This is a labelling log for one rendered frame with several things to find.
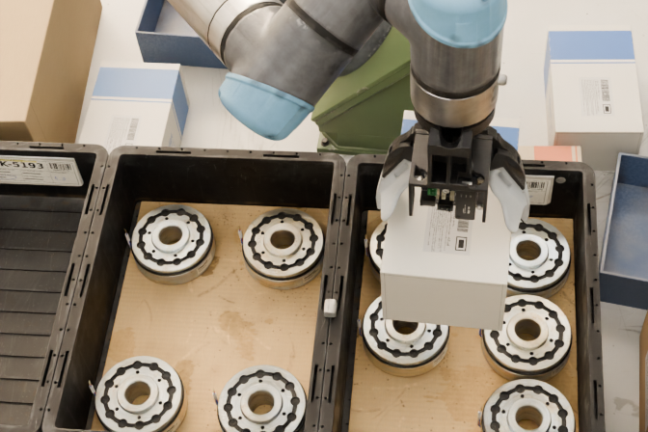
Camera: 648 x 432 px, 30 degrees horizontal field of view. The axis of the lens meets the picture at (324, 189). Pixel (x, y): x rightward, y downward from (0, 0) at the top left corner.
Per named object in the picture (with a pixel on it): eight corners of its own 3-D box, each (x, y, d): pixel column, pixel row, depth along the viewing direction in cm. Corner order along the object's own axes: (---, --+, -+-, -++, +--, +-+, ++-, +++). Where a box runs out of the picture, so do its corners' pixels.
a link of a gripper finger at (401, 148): (368, 171, 117) (420, 129, 111) (371, 158, 118) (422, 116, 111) (409, 190, 119) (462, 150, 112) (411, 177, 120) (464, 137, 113)
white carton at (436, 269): (405, 161, 134) (404, 110, 126) (515, 171, 132) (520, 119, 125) (382, 318, 122) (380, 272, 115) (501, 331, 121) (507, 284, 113)
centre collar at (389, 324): (385, 307, 144) (385, 304, 144) (426, 308, 144) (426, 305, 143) (384, 343, 141) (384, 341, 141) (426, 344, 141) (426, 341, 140)
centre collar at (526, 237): (509, 233, 149) (509, 230, 148) (550, 237, 148) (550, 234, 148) (505, 267, 146) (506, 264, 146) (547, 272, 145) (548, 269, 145)
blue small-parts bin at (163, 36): (172, -27, 203) (164, -59, 197) (258, -21, 200) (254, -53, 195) (143, 63, 191) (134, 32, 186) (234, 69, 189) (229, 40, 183)
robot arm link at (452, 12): (459, -86, 95) (532, -27, 91) (455, 11, 104) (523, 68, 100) (380, -40, 93) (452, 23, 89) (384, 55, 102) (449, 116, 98)
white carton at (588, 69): (543, 65, 185) (548, 24, 178) (622, 65, 184) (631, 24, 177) (550, 170, 174) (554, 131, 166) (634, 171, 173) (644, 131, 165)
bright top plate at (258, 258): (254, 205, 155) (253, 202, 154) (331, 215, 153) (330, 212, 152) (234, 272, 149) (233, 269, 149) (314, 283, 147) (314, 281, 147)
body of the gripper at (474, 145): (405, 219, 112) (403, 141, 102) (416, 146, 117) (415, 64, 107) (488, 227, 111) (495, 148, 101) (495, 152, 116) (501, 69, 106)
